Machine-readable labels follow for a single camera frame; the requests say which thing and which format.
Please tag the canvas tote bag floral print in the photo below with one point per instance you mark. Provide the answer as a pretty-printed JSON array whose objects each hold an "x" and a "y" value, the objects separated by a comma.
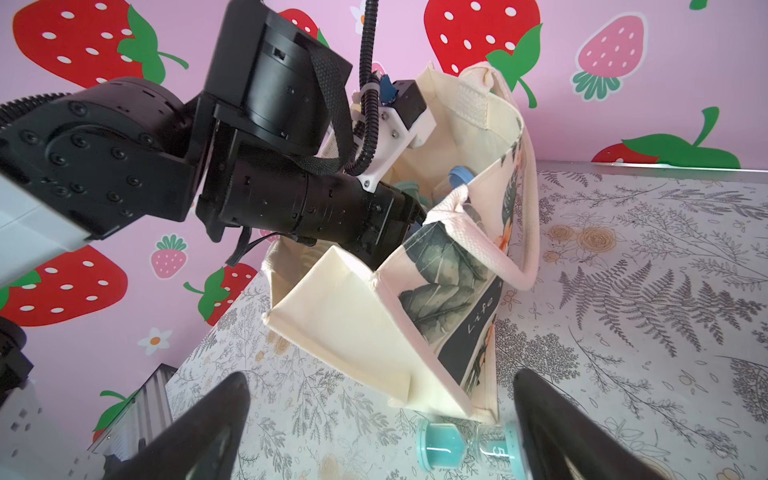
[{"x": 420, "y": 327}]

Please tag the teal hourglass number five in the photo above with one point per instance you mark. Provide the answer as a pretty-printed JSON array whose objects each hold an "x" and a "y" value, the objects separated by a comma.
[{"x": 497, "y": 449}]

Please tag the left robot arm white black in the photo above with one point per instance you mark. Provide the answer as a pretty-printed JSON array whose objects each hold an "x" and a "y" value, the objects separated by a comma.
[{"x": 271, "y": 143}]

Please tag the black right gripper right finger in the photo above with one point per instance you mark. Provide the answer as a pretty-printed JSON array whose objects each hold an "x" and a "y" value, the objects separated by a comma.
[{"x": 559, "y": 440}]

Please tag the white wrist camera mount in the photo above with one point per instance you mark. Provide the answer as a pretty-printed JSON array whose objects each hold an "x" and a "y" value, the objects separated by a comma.
[{"x": 405, "y": 122}]

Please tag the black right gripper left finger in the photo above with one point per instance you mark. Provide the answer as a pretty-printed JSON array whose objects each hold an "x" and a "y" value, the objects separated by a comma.
[{"x": 201, "y": 444}]

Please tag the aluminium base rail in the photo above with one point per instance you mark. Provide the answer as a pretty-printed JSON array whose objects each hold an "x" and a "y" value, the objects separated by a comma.
[{"x": 133, "y": 421}]

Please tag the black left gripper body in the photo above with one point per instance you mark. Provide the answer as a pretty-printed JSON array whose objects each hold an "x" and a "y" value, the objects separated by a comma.
[{"x": 252, "y": 189}]

